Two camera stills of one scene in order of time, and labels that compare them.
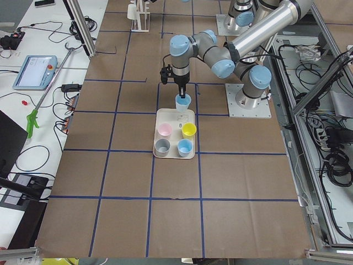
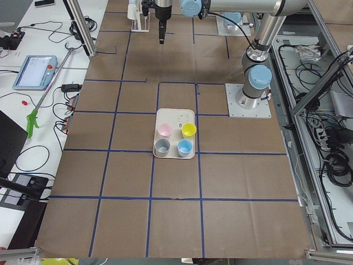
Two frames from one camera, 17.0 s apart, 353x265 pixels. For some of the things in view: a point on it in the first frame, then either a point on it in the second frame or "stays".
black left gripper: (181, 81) -> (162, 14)
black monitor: (12, 137) stays
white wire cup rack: (142, 24) stays
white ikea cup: (132, 11) stays
